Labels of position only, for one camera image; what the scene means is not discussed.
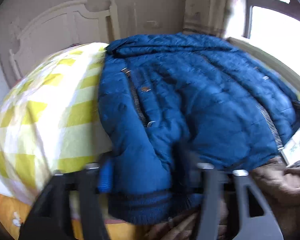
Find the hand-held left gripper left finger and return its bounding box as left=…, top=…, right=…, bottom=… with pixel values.
left=19, top=160, right=113, bottom=240

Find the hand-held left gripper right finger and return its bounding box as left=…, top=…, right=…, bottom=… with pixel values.
left=175, top=148, right=283, bottom=240

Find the blue quilted puffer jacket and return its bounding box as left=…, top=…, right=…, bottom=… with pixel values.
left=97, top=32, right=300, bottom=225

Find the white printed paper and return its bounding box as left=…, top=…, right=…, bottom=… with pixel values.
left=282, top=127, right=300, bottom=166

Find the brown cloth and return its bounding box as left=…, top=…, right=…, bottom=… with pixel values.
left=144, top=155, right=300, bottom=240

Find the yellow checked quilt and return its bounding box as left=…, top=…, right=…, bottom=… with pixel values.
left=0, top=42, right=116, bottom=202

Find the orange printed bed sheet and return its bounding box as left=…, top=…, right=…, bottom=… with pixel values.
left=0, top=184, right=146, bottom=240

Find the grey framed window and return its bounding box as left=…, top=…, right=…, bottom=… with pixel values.
left=242, top=0, right=300, bottom=40

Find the sailboat print curtain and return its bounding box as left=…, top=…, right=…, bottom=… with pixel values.
left=182, top=0, right=248, bottom=38

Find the white headboard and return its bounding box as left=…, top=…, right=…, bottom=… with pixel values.
left=8, top=0, right=122, bottom=81

